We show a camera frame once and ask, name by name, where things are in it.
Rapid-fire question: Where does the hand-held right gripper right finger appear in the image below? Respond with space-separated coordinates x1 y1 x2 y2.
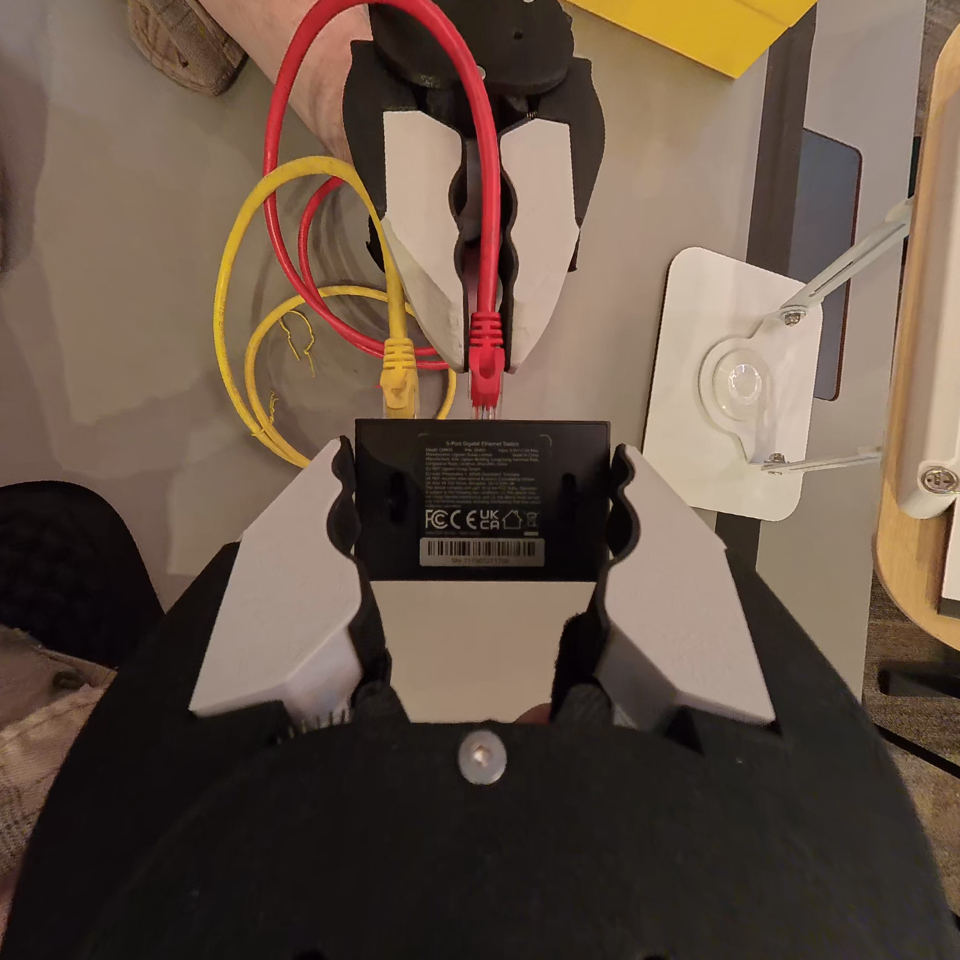
594 442 777 734

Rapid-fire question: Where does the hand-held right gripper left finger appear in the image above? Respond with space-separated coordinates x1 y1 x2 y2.
187 438 370 726

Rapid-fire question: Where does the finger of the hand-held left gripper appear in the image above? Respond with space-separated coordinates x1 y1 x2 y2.
381 111 472 371
497 118 582 374

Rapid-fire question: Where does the red ethernet cable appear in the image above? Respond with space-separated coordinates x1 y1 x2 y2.
264 0 505 421

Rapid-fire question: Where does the yellow ethernet cable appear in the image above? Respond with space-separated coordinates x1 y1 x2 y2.
213 156 459 470

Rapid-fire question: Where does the black ethernet switch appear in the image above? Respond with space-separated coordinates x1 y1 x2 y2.
354 418 612 582

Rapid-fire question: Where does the person's left forearm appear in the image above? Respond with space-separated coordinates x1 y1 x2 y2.
127 0 361 162

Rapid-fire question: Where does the yellow twist tie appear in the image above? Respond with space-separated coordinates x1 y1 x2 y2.
279 311 318 378

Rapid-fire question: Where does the yellow paper sheet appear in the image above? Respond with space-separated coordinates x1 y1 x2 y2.
561 0 819 80

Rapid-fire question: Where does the black chair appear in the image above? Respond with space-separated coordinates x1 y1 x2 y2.
0 480 165 669

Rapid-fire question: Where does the black furniture foot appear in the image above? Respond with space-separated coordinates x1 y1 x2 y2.
877 663 960 699

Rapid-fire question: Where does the grey flat pad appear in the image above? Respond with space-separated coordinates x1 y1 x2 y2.
795 127 864 402

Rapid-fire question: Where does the round wooden side table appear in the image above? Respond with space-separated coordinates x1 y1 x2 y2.
873 22 960 646

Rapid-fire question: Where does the clear plastic ring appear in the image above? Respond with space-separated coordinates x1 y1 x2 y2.
296 176 410 361

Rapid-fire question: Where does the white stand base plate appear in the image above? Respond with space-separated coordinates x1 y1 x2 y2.
643 198 916 522

